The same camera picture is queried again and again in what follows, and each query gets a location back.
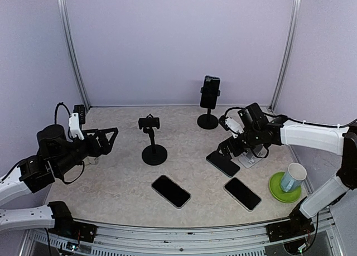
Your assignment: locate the right aluminium frame post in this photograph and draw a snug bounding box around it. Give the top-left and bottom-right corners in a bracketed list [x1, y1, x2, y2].
[269, 0, 302, 112]

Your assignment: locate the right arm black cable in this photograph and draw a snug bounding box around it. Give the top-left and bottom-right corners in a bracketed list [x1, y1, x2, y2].
[223, 106, 357, 128]

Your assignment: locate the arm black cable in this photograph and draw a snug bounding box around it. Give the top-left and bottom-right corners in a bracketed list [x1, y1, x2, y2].
[0, 102, 86, 184]
[223, 106, 357, 128]

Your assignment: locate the black round-base phone stand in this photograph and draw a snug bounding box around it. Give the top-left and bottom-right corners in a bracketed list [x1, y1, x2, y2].
[197, 87, 220, 130]

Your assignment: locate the blue-edged black phone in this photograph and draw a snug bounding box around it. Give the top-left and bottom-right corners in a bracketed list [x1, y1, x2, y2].
[200, 75, 220, 109]

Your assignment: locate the left aluminium frame post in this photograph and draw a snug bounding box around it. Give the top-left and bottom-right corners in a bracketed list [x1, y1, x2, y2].
[57, 0, 91, 112]

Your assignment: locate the white-edged black phone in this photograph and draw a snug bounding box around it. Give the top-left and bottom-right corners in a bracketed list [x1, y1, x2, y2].
[224, 177, 262, 212]

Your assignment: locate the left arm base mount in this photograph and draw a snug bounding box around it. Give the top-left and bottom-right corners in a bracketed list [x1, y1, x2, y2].
[49, 220, 98, 243]

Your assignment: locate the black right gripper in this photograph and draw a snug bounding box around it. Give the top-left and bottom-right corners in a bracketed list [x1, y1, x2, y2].
[216, 127, 261, 161]

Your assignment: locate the clear-case black phone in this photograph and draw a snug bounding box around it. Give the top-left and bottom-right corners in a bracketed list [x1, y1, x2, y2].
[151, 175, 191, 209]

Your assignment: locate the aluminium front rail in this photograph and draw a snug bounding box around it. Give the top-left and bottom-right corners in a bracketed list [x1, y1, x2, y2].
[19, 209, 345, 255]

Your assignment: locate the white mug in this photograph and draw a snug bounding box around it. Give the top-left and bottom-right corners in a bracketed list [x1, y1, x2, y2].
[83, 157, 99, 166]

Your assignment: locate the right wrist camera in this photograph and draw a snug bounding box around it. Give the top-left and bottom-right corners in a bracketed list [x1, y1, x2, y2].
[218, 115, 244, 138]

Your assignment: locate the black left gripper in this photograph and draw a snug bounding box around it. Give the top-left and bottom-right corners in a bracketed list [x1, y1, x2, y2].
[54, 127, 118, 176]

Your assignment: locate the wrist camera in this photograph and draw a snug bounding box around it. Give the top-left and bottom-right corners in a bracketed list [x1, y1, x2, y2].
[218, 115, 244, 138]
[69, 104, 86, 141]

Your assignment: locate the teal-edged black phone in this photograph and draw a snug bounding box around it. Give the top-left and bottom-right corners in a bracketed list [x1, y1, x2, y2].
[206, 151, 240, 177]

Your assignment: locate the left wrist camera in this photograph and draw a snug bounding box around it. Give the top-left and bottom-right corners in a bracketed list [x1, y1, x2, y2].
[69, 104, 86, 141]

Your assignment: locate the aluminium frame post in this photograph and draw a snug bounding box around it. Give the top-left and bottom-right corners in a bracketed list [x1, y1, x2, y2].
[57, 0, 91, 112]
[269, 0, 302, 112]

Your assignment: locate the light blue cup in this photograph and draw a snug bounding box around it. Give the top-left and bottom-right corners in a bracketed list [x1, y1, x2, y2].
[280, 163, 307, 192]

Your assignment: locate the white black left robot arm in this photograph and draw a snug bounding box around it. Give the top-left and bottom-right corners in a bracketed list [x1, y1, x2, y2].
[1, 124, 119, 236]

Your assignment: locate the green plate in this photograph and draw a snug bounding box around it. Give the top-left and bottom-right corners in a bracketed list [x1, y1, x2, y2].
[268, 172, 302, 204]

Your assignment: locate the silver folding phone stand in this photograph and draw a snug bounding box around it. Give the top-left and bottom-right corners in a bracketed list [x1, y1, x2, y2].
[238, 146, 265, 168]

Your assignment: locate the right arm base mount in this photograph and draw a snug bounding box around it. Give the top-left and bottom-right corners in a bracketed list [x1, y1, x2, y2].
[266, 219, 315, 242]

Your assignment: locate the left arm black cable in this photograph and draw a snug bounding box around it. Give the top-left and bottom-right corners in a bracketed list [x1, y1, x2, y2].
[0, 102, 86, 184]

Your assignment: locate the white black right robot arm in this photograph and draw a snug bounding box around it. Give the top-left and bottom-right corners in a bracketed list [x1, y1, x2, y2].
[218, 103, 356, 236]

